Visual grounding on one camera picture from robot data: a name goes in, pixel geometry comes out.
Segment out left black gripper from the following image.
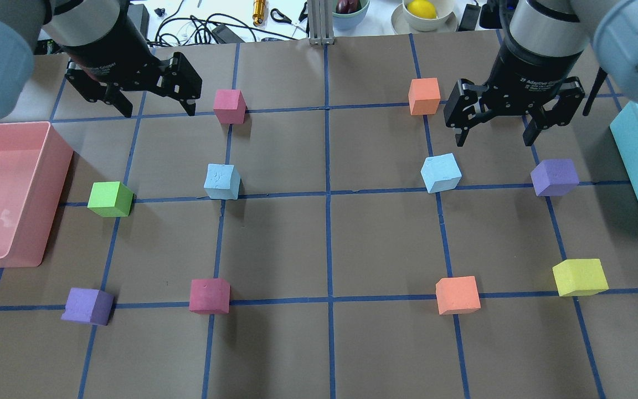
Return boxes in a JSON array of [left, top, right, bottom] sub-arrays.
[[64, 11, 203, 118]]

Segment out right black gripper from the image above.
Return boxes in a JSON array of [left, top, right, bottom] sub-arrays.
[[444, 42, 585, 147]]

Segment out light blue block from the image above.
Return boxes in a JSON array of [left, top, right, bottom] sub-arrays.
[[203, 163, 241, 200], [420, 152, 462, 194]]

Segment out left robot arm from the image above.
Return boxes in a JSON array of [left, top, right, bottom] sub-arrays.
[[0, 1, 203, 119]]

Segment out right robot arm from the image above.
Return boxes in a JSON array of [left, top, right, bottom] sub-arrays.
[[444, 1, 638, 147]]

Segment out purple block right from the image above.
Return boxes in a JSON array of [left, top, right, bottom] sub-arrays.
[[530, 158, 580, 197]]

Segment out purple block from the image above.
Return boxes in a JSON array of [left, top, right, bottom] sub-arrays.
[[530, 158, 580, 197], [61, 287, 114, 326]]

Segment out pink block upper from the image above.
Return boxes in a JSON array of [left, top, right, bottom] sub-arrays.
[[213, 89, 246, 125]]

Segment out pink block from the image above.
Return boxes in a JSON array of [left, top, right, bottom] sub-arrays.
[[188, 278, 231, 315], [213, 89, 246, 125]]

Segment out orange block upper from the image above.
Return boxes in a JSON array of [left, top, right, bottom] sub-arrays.
[[408, 76, 441, 116]]

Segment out orange block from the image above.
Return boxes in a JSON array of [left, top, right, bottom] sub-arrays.
[[435, 276, 481, 315], [408, 76, 441, 116]]

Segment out green block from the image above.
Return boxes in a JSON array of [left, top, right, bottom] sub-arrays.
[[87, 181, 135, 218]]

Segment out yellow lemon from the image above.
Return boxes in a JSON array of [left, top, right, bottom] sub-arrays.
[[406, 0, 438, 19]]

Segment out white bowl with lemon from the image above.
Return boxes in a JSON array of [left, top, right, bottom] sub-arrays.
[[392, 1, 457, 34]]

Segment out brass cylinder tool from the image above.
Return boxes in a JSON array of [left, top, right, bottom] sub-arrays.
[[251, 0, 266, 26]]

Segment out pink plastic bin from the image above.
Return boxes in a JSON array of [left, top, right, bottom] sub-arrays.
[[0, 121, 73, 268]]

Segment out black scissors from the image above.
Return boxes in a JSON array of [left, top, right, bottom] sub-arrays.
[[269, 8, 308, 26]]

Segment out yellow block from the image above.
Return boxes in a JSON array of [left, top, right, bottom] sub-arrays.
[[552, 259, 610, 297]]

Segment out green bowl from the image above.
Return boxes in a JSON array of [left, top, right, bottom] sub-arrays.
[[331, 1, 370, 31]]

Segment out orange block lower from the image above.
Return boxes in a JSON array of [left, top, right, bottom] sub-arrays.
[[435, 276, 481, 315]]

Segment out pink block lower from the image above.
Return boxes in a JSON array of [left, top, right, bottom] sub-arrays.
[[188, 278, 231, 315]]

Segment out purple block left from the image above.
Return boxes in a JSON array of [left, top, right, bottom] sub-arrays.
[[61, 287, 114, 326]]

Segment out black cables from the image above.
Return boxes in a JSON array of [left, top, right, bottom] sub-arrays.
[[155, 11, 297, 48]]

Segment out aluminium profile post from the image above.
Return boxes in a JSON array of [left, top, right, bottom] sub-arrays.
[[307, 0, 335, 45]]

